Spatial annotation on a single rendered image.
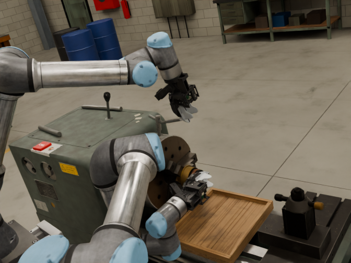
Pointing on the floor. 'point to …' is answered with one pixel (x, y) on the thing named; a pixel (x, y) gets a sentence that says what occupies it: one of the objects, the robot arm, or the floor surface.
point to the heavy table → (4, 40)
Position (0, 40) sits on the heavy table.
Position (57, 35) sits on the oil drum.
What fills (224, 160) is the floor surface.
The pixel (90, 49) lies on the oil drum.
